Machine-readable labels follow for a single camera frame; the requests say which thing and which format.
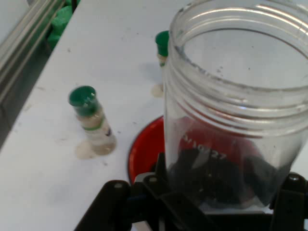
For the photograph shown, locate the aluminium wall rail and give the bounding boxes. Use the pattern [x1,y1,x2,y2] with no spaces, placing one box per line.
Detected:
[0,0,67,104]

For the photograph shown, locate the spice bottle with pale contents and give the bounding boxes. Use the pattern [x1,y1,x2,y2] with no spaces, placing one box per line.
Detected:
[154,30,170,94]

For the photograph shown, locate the spice bottle with dark contents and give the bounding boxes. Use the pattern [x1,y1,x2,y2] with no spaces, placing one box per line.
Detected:
[68,85,118,156]

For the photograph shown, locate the clear plastic jar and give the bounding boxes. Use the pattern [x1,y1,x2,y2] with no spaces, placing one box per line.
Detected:
[163,0,308,215]

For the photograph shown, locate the green foam block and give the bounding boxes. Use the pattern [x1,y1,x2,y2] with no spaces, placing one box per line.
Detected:
[47,0,81,50]

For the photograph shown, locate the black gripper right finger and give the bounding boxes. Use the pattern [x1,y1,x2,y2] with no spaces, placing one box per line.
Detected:
[269,172,308,231]

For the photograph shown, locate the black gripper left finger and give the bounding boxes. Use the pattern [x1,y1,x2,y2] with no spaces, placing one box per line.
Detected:
[77,151,217,231]

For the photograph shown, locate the red bowl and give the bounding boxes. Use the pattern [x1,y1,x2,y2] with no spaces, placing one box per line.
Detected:
[127,115,263,187]

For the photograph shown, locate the black seed pile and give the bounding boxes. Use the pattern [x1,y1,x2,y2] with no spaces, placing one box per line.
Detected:
[168,149,277,210]

